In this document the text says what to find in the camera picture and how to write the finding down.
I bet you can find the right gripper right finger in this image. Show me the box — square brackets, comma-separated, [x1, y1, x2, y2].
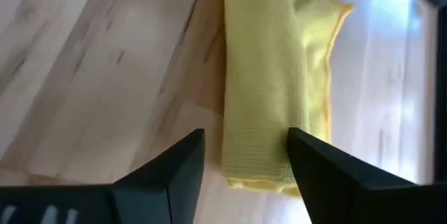
[286, 127, 447, 224]

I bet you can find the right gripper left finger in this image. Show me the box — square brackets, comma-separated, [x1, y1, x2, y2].
[0, 128, 206, 224]

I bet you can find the yellow microfiber towel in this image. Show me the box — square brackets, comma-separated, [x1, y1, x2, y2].
[220, 0, 354, 197]

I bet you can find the black metal table frame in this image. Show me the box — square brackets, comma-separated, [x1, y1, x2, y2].
[434, 6, 447, 183]

